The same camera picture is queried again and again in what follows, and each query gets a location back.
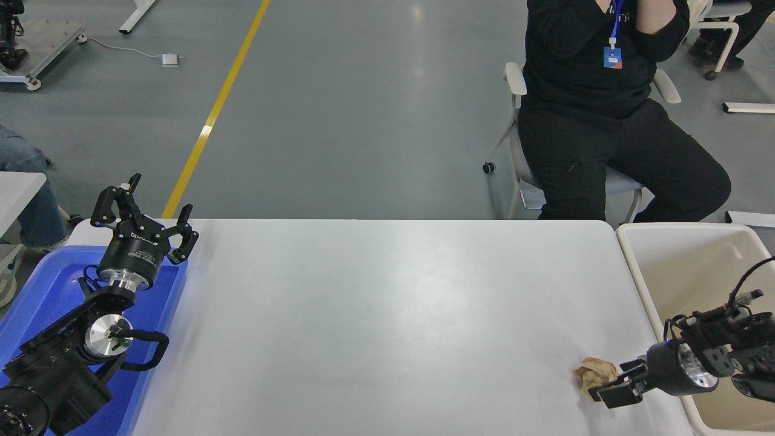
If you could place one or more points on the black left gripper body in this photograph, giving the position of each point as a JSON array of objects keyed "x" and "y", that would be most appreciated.
[{"x": 130, "y": 251}]

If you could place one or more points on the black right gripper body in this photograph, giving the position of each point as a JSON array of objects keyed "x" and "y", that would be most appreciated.
[{"x": 663, "y": 369}]

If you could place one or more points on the tan paper ball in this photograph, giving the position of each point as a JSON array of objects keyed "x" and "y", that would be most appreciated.
[{"x": 593, "y": 372}]

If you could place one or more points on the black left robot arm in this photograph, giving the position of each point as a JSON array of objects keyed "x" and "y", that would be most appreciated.
[{"x": 60, "y": 375}]

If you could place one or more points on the person's forearm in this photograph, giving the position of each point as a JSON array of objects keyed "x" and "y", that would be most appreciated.
[{"x": 652, "y": 15}]

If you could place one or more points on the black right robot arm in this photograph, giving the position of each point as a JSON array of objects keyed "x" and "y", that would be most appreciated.
[{"x": 745, "y": 339}]

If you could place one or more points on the person beside small table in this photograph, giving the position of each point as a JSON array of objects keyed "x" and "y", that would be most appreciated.
[{"x": 36, "y": 206}]

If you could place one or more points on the blue plastic tray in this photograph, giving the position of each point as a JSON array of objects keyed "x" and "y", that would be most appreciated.
[{"x": 48, "y": 284}]

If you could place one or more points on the small white side table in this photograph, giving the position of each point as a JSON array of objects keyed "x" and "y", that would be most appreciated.
[{"x": 18, "y": 188}]

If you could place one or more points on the large pale plastic bin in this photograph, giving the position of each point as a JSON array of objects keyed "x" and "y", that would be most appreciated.
[{"x": 684, "y": 266}]

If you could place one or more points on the white table leg base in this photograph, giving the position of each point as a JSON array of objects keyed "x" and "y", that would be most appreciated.
[{"x": 9, "y": 272}]

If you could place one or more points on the white power adapter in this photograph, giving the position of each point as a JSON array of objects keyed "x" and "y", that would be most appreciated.
[{"x": 170, "y": 60}]

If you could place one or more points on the grey wheeled platform cart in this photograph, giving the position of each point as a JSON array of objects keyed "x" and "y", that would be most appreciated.
[{"x": 42, "y": 42}]

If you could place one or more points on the white desk foot bar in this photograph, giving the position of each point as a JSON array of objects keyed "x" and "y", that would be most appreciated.
[
  {"x": 751, "y": 108},
  {"x": 137, "y": 17},
  {"x": 754, "y": 219}
]

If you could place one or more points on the black machine on cart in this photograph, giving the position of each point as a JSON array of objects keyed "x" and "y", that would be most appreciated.
[{"x": 9, "y": 24}]

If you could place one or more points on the seated person with badge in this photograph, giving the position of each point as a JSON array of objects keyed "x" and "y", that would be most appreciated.
[{"x": 569, "y": 72}]

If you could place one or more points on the white wheeled office chair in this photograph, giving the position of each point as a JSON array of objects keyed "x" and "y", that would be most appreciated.
[{"x": 516, "y": 79}]

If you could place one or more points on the person behind white chair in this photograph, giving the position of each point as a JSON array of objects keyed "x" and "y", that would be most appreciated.
[{"x": 757, "y": 18}]

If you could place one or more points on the white chair with caster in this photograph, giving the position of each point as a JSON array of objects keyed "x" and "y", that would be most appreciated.
[{"x": 723, "y": 9}]

